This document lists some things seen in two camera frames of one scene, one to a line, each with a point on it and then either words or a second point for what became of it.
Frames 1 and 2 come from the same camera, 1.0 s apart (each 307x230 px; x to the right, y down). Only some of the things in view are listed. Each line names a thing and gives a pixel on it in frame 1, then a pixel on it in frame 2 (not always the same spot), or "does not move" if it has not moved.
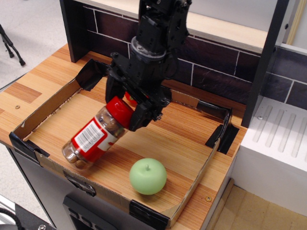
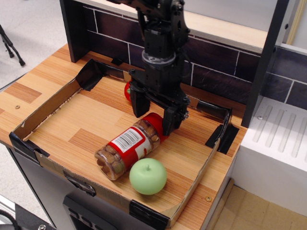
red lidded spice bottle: (97, 138) to (112, 159)
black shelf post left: (74, 16) does not move
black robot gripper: (145, 81) to (163, 84)
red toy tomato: (130, 99) does not move
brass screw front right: (208, 199) does not move
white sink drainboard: (271, 162) does not move
